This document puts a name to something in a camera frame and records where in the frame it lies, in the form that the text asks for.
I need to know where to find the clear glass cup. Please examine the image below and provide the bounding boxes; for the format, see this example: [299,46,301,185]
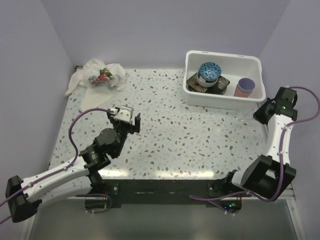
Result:
[234,109,255,123]

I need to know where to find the orange plastic cup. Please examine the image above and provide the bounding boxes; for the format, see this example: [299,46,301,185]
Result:
[233,84,254,98]

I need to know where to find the purple plastic cup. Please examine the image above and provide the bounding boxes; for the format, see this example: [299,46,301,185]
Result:
[236,78,256,94]

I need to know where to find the black floral square plate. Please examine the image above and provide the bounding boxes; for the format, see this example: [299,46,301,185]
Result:
[186,73,230,95]

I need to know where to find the cream bowl blue pattern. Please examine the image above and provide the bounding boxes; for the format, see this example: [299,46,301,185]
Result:
[196,71,218,88]

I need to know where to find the blue patterned small bowl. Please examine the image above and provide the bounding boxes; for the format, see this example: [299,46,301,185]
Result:
[197,62,222,82]

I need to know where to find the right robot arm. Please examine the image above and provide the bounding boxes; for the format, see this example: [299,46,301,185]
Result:
[222,87,298,202]

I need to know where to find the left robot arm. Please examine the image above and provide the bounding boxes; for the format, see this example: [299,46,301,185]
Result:
[4,106,141,223]

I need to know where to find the white plastic bin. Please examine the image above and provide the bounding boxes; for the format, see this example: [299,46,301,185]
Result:
[182,50,266,111]

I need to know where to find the white floral cloth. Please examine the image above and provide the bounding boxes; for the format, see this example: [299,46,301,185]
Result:
[65,59,127,112]

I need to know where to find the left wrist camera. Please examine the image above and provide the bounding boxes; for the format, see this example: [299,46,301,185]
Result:
[113,106,134,124]

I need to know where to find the aluminium frame rail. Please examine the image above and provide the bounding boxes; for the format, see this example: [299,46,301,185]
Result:
[282,183,296,200]

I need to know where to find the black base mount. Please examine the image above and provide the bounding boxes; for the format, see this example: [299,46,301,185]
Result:
[84,179,250,213]

